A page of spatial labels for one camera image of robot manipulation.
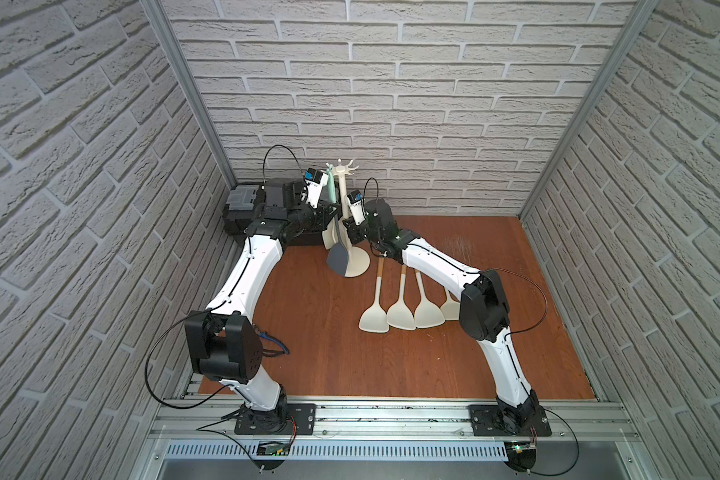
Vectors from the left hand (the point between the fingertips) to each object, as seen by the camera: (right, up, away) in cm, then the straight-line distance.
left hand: (341, 201), depth 79 cm
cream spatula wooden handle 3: (+26, -34, +14) cm, 45 cm away
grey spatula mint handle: (-1, -16, +6) cm, 17 cm away
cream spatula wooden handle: (+10, -35, +10) cm, 38 cm away
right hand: (+2, -4, +12) cm, 12 cm away
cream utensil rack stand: (+3, -18, +25) cm, 30 cm away
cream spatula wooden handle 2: (+18, -35, +13) cm, 41 cm away
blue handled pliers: (-21, -44, +6) cm, 49 cm away
